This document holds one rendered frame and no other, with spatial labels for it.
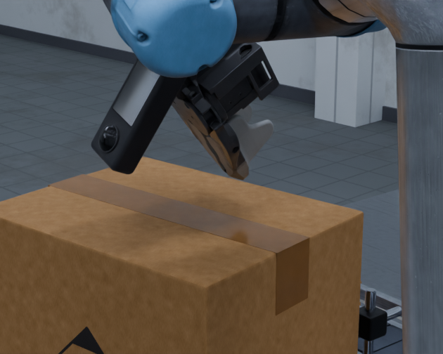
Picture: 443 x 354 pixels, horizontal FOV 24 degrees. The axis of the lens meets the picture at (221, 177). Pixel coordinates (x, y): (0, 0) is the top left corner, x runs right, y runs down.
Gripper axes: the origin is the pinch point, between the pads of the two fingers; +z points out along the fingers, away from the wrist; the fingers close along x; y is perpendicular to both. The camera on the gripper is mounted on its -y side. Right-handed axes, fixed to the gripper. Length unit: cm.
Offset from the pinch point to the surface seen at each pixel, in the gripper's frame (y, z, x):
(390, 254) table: 22, 66, 23
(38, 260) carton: -19.5, -4.5, 3.8
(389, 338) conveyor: 5.6, 38.5, -3.3
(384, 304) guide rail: 6.4, 28.7, -5.1
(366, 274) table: 15, 60, 19
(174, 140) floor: 62, 302, 317
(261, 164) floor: 80, 295, 259
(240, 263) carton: -6.6, -4.5, -12.5
